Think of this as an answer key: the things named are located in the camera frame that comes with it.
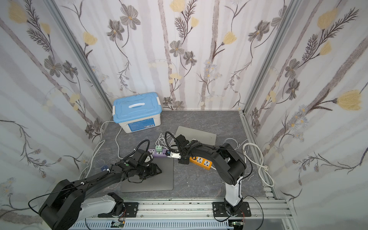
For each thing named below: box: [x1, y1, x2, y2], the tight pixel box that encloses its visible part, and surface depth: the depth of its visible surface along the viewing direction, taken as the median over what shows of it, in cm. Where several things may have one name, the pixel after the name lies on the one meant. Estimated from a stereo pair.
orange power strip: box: [189, 156, 213, 171], surface depth 90 cm
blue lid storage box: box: [112, 92, 162, 134], surface depth 102 cm
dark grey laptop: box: [120, 156, 174, 193], surface depth 83 cm
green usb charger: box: [155, 145, 163, 152], surface depth 92 cm
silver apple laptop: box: [174, 126, 217, 146], surface depth 111 cm
